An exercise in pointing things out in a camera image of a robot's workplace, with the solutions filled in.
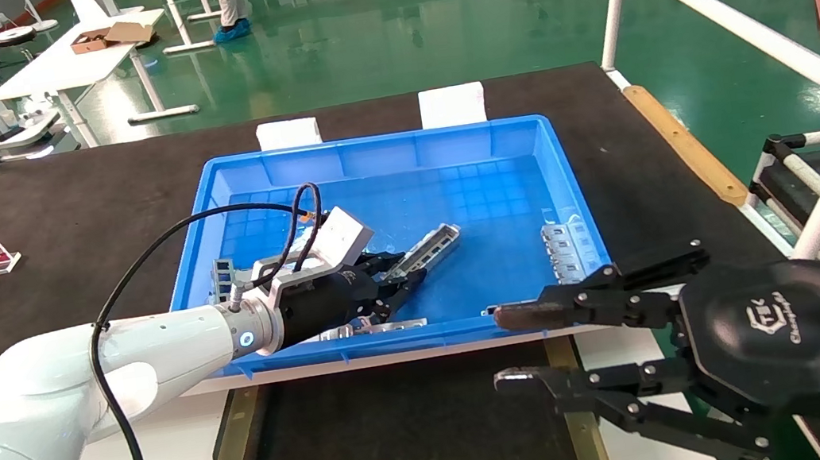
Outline silver camera mount bracket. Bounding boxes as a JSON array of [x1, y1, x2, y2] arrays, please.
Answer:
[[249, 245, 343, 304]]

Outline black camera cable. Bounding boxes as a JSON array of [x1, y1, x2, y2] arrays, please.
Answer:
[[69, 181, 360, 460]]

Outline long wooden edge strip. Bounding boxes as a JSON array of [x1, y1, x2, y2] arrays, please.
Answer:
[[621, 71, 751, 221]]

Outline grey ladder-shaped metal part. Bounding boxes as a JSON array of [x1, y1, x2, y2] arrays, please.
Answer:
[[212, 257, 239, 304]]

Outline black roller bracket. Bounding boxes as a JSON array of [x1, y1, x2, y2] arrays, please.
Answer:
[[741, 128, 820, 246]]

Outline long thin metal strip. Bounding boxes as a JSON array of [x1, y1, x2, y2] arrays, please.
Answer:
[[315, 313, 429, 344]]

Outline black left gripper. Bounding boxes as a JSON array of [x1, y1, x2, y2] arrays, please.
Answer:
[[271, 244, 438, 353]]

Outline white table leg frame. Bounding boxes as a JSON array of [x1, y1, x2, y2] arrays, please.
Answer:
[[155, 0, 229, 56]]

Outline white foam block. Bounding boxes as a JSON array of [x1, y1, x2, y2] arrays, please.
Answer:
[[256, 116, 323, 154], [417, 81, 489, 131]]

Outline silver notched metal bracket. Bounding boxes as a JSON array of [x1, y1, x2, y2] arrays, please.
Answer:
[[540, 217, 599, 288]]

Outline left wrist camera housing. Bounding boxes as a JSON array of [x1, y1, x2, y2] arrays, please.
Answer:
[[300, 202, 380, 274]]

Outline black round stool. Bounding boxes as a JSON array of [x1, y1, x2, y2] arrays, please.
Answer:
[[0, 24, 42, 68]]

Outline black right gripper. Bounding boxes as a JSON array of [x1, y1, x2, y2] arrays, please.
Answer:
[[478, 222, 820, 460]]

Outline black table mat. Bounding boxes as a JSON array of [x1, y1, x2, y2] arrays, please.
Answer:
[[0, 39, 793, 404]]

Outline metal channel bracket part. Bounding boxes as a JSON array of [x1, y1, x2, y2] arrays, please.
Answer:
[[378, 222, 467, 280]]

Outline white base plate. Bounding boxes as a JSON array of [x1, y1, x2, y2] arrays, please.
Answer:
[[0, 109, 67, 164]]

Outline blue plastic bin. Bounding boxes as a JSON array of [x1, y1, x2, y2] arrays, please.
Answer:
[[150, 103, 629, 387]]

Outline dark metal bar part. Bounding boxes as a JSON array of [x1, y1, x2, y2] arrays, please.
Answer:
[[479, 296, 550, 316]]

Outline white work table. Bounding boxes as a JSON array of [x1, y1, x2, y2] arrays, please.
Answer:
[[0, 5, 203, 160]]

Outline white bent guard rail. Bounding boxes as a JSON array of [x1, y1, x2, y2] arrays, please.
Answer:
[[592, 0, 820, 286]]

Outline open cardboard box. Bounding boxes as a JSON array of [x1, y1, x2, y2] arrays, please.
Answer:
[[69, 17, 157, 56]]

